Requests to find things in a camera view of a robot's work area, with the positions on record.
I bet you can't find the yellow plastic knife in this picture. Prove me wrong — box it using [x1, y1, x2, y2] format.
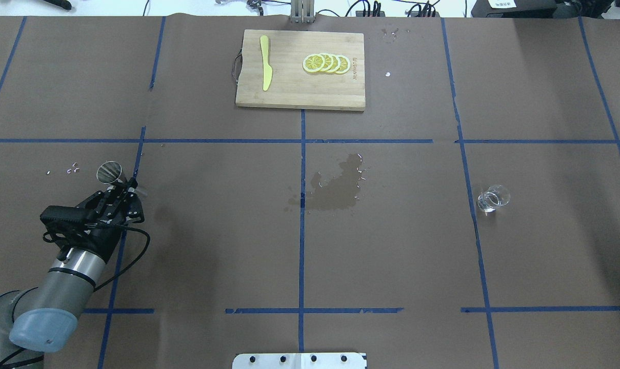
[259, 35, 273, 92]

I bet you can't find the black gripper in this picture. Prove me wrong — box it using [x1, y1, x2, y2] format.
[78, 177, 145, 250]

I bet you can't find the clear glass beaker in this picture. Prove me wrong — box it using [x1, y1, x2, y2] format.
[476, 185, 511, 213]

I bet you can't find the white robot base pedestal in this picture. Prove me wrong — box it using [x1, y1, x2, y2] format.
[232, 352, 368, 368]

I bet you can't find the bamboo cutting board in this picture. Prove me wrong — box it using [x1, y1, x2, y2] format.
[235, 29, 366, 112]

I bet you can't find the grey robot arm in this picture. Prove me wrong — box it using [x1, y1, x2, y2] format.
[0, 177, 144, 368]

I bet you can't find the lemon slice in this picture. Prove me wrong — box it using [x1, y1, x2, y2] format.
[326, 54, 341, 73]
[320, 52, 336, 72]
[302, 53, 325, 73]
[334, 55, 351, 75]

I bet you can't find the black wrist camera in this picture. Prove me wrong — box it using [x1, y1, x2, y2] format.
[39, 206, 99, 241]

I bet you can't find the steel double jigger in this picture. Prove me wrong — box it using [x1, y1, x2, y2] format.
[96, 161, 148, 198]

